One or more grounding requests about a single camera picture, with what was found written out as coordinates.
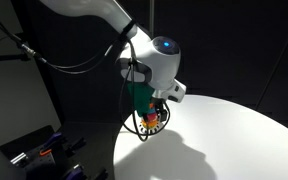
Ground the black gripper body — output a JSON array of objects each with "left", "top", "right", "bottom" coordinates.
[{"left": 152, "top": 97, "right": 167, "bottom": 112}]

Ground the orange post ring stacking stand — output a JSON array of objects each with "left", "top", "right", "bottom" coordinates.
[{"left": 138, "top": 113, "right": 165, "bottom": 136}]

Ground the grey vertical pole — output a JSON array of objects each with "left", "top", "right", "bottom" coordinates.
[{"left": 149, "top": 0, "right": 156, "bottom": 38}]

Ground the black perforated breadboard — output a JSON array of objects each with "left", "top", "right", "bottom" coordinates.
[{"left": 0, "top": 124, "right": 109, "bottom": 180}]

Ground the red ring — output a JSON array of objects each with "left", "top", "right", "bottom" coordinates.
[{"left": 145, "top": 113, "right": 159, "bottom": 121}]

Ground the orange ring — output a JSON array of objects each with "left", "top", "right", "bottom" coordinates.
[{"left": 141, "top": 119, "right": 160, "bottom": 130}]

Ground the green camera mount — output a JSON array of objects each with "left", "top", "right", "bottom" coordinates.
[{"left": 126, "top": 81, "right": 155, "bottom": 118}]

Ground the black handle clamp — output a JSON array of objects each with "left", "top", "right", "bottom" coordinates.
[{"left": 65, "top": 136, "right": 87, "bottom": 155}]

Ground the long black robot cable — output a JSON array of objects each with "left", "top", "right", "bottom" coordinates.
[{"left": 0, "top": 3, "right": 132, "bottom": 76}]

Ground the orange handle clamp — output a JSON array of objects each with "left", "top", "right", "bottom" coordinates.
[{"left": 38, "top": 148, "right": 54, "bottom": 158}]

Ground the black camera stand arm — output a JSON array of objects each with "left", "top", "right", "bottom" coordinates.
[{"left": 0, "top": 31, "right": 32, "bottom": 64}]

